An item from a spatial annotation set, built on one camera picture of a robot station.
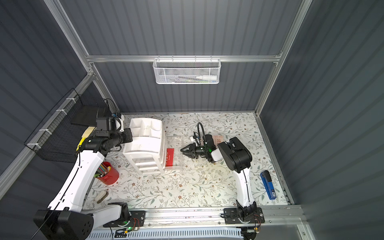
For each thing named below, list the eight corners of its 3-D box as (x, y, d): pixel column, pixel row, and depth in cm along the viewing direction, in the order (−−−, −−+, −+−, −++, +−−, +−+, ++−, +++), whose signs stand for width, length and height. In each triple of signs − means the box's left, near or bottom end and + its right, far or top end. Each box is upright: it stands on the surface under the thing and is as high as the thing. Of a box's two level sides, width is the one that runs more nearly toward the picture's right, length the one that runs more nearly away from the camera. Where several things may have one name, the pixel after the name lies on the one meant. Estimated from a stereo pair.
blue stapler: (268, 199, 81) (272, 197, 77) (259, 173, 90) (262, 170, 87) (274, 199, 81) (278, 197, 77) (265, 173, 90) (268, 170, 87)
